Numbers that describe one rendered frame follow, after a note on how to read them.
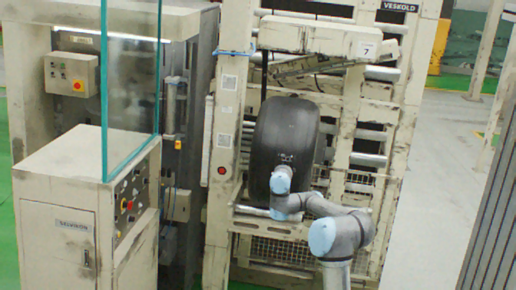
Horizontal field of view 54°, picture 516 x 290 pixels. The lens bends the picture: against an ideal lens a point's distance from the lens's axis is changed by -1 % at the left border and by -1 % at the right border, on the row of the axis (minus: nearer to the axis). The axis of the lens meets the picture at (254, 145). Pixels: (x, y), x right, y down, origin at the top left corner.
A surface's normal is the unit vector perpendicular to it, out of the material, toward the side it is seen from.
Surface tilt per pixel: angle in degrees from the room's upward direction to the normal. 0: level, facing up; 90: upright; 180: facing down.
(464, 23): 90
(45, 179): 90
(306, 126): 41
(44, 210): 90
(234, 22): 90
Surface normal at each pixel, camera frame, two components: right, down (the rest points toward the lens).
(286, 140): -0.07, -0.25
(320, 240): -0.92, -0.07
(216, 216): -0.16, 0.34
